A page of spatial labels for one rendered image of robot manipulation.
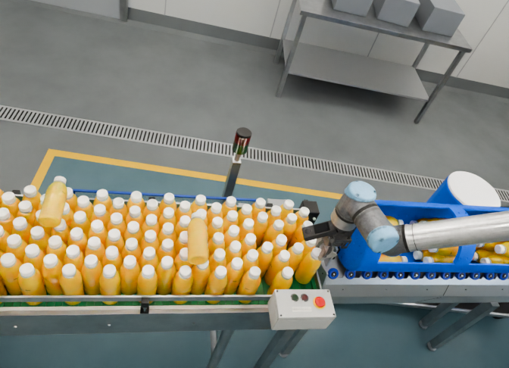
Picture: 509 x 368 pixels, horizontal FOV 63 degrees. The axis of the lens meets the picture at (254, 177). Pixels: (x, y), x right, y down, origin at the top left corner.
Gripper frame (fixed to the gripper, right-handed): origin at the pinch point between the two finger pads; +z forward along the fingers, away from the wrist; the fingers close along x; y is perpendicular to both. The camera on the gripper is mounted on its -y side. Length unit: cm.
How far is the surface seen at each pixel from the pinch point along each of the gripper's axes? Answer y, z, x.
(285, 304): -15.6, 0.2, -20.0
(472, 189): 97, 7, 44
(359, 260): 16.1, -0.2, -2.9
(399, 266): 32.8, 0.7, -4.7
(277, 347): -9.5, 34.2, -21.4
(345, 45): 140, 86, 326
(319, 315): -4.8, 0.2, -23.8
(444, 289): 67, 23, -3
